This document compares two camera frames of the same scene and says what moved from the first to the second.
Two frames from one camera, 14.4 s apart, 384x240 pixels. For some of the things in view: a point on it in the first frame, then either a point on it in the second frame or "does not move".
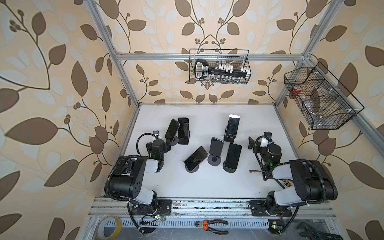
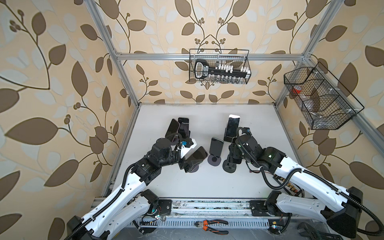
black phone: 216,146 does not move
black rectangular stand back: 229,138 does not move
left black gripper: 165,147 → 182,164
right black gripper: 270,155 → 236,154
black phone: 232,125 does not move
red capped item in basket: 297,89 does not move
